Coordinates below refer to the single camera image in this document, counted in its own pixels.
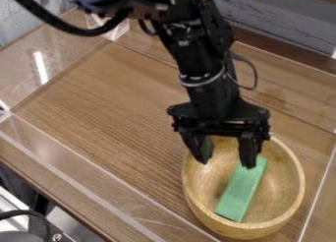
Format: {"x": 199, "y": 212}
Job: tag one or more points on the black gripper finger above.
{"x": 249, "y": 148}
{"x": 199, "y": 144}

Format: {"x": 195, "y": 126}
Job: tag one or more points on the brown wooden bowl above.
{"x": 277, "y": 197}

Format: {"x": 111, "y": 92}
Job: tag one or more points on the green rectangular block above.
{"x": 237, "y": 195}

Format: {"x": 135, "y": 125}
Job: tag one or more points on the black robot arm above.
{"x": 197, "y": 38}

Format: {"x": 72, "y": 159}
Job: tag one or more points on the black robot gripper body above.
{"x": 216, "y": 111}

